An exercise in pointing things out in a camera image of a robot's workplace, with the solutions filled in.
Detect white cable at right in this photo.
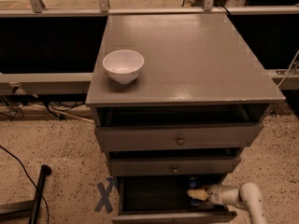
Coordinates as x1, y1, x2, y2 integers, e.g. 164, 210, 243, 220
276, 49, 299, 89

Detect grey top drawer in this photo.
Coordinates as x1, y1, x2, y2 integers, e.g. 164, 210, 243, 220
92, 105, 267, 152

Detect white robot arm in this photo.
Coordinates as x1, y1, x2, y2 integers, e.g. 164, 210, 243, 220
187, 182, 269, 224

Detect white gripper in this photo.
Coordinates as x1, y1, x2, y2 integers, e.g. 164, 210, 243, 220
187, 184, 232, 205

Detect grey middle drawer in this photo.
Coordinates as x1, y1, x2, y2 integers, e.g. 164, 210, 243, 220
107, 148, 241, 176

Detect black floor cable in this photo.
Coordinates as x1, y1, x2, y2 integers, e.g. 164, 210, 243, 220
0, 145, 50, 224

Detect cable bundle under rail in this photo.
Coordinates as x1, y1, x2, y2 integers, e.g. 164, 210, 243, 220
0, 83, 94, 124

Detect black metal stand leg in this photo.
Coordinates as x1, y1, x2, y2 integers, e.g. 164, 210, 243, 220
0, 164, 51, 224

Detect grey metal railing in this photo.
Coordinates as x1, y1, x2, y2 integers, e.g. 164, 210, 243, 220
0, 0, 299, 18

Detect grey drawer cabinet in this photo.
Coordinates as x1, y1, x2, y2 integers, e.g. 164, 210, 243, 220
85, 13, 286, 224

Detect blue pepsi can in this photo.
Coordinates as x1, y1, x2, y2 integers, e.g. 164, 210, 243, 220
188, 176, 202, 206

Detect grey drawer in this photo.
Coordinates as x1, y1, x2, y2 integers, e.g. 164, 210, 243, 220
111, 175, 236, 224
92, 105, 267, 152
107, 148, 241, 176

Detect white ceramic bowl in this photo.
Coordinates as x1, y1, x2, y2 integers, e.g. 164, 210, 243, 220
102, 49, 144, 84

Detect grey bottom drawer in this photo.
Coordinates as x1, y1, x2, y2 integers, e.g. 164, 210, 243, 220
111, 175, 236, 224

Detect blue tape cross mark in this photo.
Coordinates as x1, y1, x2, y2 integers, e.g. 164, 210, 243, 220
94, 177, 114, 214

